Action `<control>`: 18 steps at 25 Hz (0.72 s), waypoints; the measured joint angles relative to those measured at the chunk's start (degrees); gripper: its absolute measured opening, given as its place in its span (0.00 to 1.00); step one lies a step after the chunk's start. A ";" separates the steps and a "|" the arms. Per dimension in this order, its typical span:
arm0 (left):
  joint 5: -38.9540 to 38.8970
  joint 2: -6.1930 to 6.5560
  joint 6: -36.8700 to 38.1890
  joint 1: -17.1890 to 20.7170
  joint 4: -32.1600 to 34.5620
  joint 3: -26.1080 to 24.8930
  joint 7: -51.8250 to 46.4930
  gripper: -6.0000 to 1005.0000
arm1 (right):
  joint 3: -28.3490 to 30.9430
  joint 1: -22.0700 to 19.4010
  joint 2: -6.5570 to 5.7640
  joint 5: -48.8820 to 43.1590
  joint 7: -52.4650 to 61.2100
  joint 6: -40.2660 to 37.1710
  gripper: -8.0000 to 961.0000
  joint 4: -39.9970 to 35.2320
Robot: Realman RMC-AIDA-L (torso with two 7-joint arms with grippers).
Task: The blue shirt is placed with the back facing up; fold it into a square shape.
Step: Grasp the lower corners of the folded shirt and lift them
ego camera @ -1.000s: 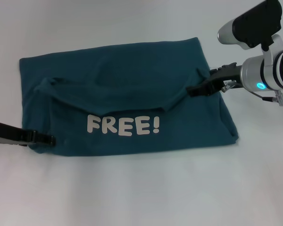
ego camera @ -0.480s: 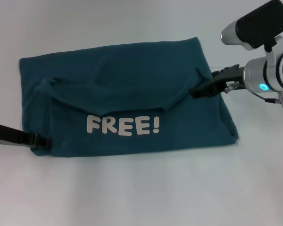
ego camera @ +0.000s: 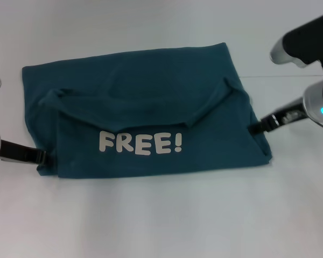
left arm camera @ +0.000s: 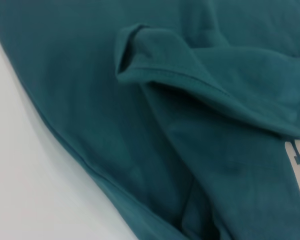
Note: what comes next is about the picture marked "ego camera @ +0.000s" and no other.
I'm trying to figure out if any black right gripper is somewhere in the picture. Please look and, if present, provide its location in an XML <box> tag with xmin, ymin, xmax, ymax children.
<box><xmin>247</xmin><ymin>97</ymin><xmax>309</xmax><ymax>135</ymax></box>

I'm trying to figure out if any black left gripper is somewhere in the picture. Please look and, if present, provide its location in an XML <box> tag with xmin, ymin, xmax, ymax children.
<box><xmin>0</xmin><ymin>139</ymin><xmax>56</xmax><ymax>167</ymax></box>

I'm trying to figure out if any teal blue shirt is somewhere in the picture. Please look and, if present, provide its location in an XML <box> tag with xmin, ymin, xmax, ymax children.
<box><xmin>21</xmin><ymin>41</ymin><xmax>273</xmax><ymax>180</ymax></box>

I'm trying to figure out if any right wrist silver knob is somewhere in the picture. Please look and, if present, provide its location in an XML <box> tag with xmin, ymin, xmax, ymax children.
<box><xmin>283</xmin><ymin>110</ymin><xmax>300</xmax><ymax>123</ymax></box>

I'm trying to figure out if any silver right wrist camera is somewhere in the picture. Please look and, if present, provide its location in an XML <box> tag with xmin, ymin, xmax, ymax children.
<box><xmin>269</xmin><ymin>12</ymin><xmax>323</xmax><ymax>69</ymax></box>

